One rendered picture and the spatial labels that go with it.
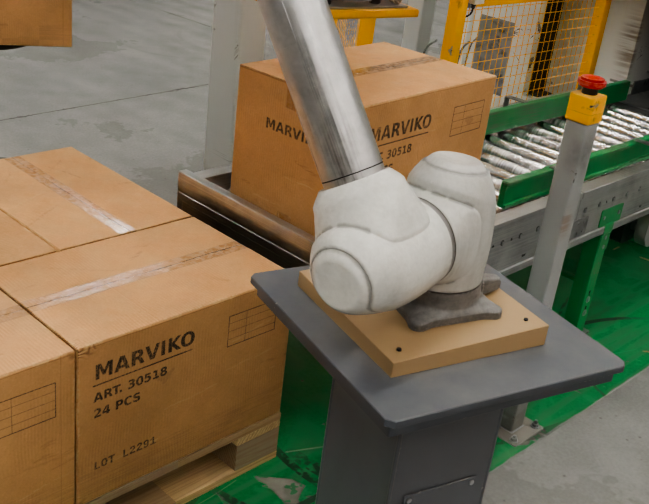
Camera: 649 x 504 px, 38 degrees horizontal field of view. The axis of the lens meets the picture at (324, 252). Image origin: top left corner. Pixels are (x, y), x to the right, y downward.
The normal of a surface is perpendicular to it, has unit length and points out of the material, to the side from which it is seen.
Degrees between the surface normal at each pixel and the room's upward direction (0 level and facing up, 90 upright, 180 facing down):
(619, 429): 0
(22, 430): 90
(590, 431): 0
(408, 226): 55
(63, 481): 90
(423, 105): 90
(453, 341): 2
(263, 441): 90
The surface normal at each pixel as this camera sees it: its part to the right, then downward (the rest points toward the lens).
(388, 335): 0.09, -0.89
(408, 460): 0.48, 0.43
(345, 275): -0.60, 0.44
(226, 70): -0.70, 0.23
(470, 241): 0.75, 0.23
